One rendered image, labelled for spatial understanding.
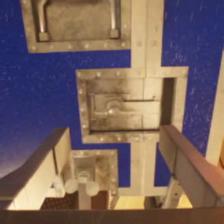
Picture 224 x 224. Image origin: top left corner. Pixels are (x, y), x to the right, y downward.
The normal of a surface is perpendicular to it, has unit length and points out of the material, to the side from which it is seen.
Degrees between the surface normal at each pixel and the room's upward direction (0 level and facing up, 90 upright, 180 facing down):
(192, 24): 90
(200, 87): 90
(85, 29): 90
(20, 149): 90
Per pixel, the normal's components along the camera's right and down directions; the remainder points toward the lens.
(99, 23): -0.01, 0.30
